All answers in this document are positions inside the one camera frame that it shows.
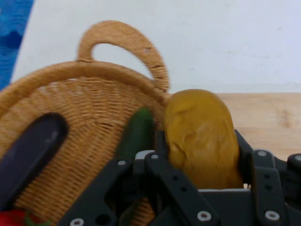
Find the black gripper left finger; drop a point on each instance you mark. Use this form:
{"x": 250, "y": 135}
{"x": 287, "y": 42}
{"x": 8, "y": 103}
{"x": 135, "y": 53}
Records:
{"x": 169, "y": 188}

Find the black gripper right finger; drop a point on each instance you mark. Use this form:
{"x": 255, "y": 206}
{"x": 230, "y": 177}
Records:
{"x": 270, "y": 183}

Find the yellow toy potato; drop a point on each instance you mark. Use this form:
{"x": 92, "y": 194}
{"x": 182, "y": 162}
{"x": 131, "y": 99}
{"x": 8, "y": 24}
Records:
{"x": 202, "y": 141}

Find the green toy cucumber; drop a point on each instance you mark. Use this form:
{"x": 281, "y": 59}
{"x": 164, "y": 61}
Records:
{"x": 137, "y": 134}

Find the bamboo cutting board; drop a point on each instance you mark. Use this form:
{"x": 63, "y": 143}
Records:
{"x": 265, "y": 117}

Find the woven wicker basket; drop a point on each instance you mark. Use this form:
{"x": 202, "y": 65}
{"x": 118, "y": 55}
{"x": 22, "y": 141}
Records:
{"x": 94, "y": 113}

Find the dark purple toy eggplant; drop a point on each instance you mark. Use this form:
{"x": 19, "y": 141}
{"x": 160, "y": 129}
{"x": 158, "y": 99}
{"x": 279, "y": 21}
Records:
{"x": 30, "y": 153}

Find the red toy pepper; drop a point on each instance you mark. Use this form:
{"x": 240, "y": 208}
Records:
{"x": 11, "y": 217}

